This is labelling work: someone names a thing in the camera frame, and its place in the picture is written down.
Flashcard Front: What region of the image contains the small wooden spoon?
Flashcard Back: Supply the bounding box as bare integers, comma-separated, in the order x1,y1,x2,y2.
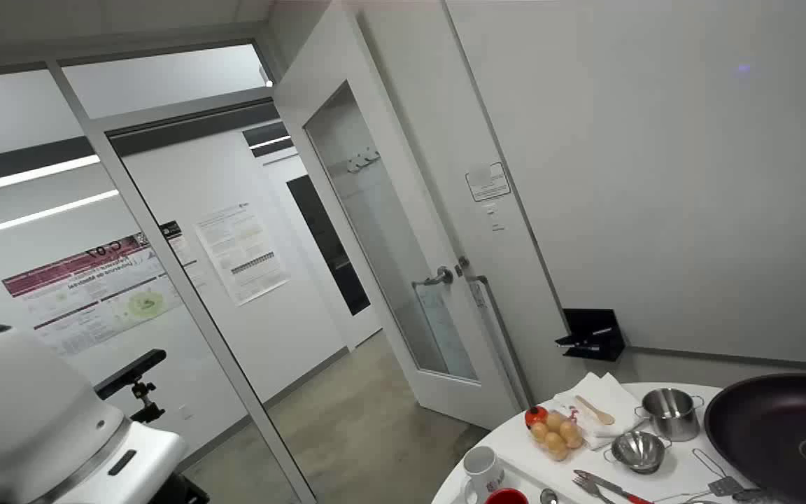
573,391,618,427

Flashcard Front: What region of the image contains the small steel bowl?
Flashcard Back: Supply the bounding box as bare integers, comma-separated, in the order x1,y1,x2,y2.
603,426,673,478

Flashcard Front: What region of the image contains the white door with glass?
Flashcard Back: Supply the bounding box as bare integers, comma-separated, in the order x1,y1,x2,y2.
271,0,524,434

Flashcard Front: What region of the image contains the dark corridor door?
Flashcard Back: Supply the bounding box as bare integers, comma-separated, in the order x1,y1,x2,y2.
284,174,376,319

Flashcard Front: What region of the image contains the small white door sign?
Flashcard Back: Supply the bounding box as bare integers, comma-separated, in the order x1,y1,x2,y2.
463,160,515,205

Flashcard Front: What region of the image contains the white ceramic mug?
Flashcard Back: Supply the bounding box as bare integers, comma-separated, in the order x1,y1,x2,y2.
463,445,510,504

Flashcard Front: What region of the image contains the white folded napkin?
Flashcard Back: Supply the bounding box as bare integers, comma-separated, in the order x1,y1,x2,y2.
548,370,646,452

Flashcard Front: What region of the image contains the red enamel mug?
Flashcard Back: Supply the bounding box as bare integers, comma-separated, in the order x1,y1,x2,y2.
485,483,531,504

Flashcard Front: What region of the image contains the small steel pot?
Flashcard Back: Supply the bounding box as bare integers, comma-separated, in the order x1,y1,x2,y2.
639,387,709,445

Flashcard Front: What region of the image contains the steel spatula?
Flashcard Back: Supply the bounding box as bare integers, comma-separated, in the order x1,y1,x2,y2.
688,445,754,501

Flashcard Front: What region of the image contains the black frying pan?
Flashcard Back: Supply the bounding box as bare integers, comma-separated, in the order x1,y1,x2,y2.
699,371,806,504

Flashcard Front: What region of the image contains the silver door lever handle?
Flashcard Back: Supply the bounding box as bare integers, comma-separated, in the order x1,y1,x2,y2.
410,263,459,290

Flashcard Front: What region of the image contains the white paper wall notice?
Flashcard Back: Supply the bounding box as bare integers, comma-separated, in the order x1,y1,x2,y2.
194,199,291,307

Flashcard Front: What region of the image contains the black wall marker holder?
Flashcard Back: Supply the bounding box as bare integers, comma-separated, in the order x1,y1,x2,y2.
555,305,627,364

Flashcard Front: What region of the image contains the black stereo camera bar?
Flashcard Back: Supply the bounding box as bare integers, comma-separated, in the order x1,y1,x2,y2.
93,346,172,403

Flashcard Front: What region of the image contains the red handled knife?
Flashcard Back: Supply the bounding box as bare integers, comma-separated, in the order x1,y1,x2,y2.
572,466,655,504

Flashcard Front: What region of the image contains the maroon header wall poster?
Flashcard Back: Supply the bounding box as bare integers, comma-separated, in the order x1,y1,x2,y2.
0,228,183,357

